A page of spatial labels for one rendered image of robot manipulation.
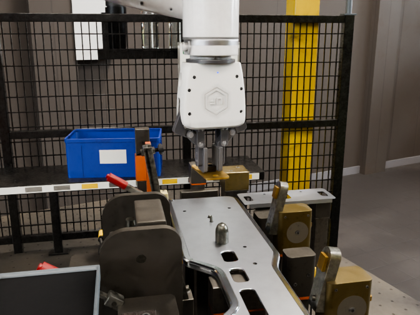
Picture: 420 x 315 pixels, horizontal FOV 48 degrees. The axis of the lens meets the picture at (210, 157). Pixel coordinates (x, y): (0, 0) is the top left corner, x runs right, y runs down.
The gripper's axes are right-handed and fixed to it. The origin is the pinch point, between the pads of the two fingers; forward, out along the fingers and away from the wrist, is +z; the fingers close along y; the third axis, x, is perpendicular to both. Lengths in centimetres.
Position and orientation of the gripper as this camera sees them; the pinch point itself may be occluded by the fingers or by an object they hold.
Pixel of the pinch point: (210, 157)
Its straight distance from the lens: 75.0
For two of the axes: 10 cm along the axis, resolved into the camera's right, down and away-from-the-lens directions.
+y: 9.5, -0.8, 3.2
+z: 0.0, 9.7, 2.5
